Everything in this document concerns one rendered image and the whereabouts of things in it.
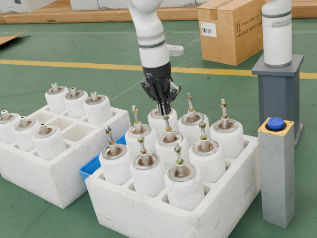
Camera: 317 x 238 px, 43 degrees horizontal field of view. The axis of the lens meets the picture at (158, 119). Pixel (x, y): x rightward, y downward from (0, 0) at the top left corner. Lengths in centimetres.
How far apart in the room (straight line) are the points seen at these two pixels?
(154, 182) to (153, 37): 38
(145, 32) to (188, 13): 209
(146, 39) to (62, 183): 62
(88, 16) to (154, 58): 259
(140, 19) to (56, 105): 74
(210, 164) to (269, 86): 45
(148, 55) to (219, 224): 48
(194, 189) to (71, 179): 54
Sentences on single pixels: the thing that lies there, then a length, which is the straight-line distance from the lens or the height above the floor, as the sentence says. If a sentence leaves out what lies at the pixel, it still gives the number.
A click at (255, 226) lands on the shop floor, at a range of 124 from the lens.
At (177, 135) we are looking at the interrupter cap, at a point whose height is 25.
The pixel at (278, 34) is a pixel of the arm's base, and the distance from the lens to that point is 137.
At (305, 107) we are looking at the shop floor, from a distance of 178.
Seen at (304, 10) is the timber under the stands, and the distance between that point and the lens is 284.
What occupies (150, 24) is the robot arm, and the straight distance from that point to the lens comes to 101.
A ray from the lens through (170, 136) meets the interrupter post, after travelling 116.
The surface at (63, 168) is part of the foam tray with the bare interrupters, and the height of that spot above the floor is 14.
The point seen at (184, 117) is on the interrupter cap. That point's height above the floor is 25.
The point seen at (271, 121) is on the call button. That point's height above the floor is 33.
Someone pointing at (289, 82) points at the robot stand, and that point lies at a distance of 142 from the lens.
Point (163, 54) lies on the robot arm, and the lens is 103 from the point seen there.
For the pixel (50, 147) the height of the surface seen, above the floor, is 22.
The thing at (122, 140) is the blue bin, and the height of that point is 10.
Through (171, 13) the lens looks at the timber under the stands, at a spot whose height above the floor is 6.
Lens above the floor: 88
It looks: 29 degrees down
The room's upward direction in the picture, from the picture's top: 11 degrees counter-clockwise
